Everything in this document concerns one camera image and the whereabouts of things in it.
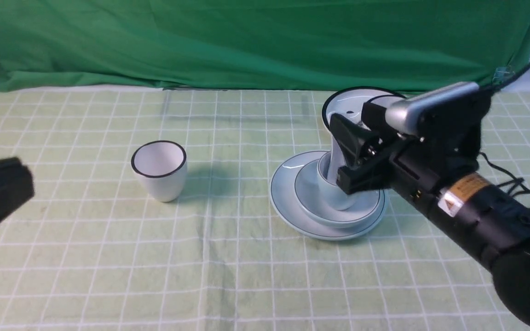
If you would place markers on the pale blue cup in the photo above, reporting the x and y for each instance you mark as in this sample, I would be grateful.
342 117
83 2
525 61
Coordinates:
327 175

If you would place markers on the pale blue bowl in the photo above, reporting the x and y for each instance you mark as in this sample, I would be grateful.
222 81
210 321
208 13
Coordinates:
326 203

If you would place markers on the green backdrop cloth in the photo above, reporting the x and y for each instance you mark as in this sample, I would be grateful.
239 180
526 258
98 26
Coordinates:
402 45

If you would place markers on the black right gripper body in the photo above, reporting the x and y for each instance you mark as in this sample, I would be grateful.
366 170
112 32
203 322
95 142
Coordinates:
449 144

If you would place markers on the white bowl black rim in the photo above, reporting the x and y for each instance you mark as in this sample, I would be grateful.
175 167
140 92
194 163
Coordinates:
384 101

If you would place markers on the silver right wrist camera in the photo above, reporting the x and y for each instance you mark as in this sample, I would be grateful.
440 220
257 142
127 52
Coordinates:
405 115

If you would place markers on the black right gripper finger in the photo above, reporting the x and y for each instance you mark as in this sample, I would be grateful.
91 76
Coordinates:
372 173
361 147

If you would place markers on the pale blue plate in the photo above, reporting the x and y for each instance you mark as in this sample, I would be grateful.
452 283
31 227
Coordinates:
284 201

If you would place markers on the white plate black rim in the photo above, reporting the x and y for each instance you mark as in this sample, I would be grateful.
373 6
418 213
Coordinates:
349 102

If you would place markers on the white cup black rim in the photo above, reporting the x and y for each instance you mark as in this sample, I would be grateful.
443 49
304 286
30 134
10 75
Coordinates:
161 167

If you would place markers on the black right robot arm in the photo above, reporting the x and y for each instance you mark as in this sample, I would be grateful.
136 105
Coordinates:
487 223

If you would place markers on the green checkered tablecloth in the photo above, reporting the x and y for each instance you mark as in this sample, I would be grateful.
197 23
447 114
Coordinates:
93 251

